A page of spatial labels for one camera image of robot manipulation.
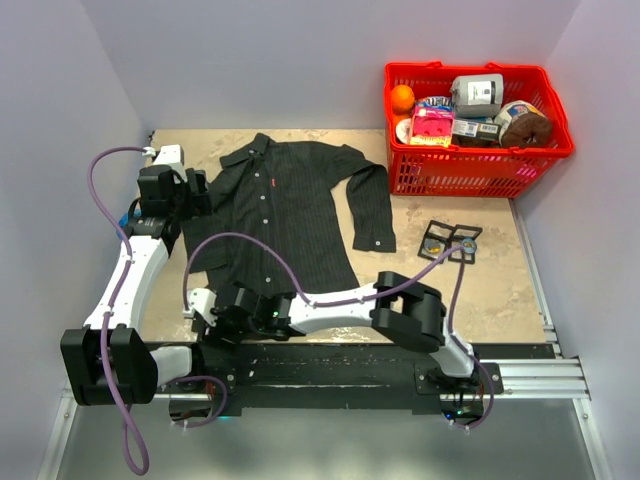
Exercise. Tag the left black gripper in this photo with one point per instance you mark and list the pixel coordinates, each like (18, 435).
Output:
(200, 205)

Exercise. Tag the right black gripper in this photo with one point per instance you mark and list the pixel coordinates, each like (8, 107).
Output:
(218, 331)

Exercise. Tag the black pinstriped button shirt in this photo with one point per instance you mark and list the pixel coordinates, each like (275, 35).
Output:
(273, 210)

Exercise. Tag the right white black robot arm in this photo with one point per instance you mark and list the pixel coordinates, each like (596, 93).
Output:
(409, 314)

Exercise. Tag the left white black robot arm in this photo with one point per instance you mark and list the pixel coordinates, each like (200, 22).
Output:
(107, 352)

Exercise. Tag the black framed brooch card left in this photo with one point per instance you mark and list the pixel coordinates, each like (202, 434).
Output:
(436, 240)

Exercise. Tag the black framed brooch card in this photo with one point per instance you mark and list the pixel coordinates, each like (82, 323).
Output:
(436, 240)
(465, 237)

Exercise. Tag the black framed brooch card right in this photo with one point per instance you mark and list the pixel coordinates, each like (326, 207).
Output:
(465, 237)

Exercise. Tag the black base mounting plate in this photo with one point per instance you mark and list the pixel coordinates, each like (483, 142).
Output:
(360, 376)

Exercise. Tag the blue wrapped round package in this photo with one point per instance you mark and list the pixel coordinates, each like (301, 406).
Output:
(122, 224)

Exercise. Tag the orange fruit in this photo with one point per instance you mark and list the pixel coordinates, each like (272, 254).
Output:
(402, 99)

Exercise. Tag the pink snack box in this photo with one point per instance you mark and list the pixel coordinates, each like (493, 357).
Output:
(431, 126)

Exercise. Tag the red plastic shopping basket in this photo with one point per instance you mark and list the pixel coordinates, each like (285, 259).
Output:
(475, 172)

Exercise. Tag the grey labelled bag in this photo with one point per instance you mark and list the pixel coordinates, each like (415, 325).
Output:
(475, 96)

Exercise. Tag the blue white barcode box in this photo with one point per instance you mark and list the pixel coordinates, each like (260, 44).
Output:
(472, 128)

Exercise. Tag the white round labelled package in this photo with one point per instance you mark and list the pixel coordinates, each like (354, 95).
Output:
(515, 111)

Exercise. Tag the brown doughnut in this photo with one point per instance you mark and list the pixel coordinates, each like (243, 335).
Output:
(527, 131)

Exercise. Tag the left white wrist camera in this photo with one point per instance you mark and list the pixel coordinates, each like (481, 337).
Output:
(171, 156)

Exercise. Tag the aluminium frame rail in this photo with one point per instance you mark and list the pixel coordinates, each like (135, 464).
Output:
(560, 378)

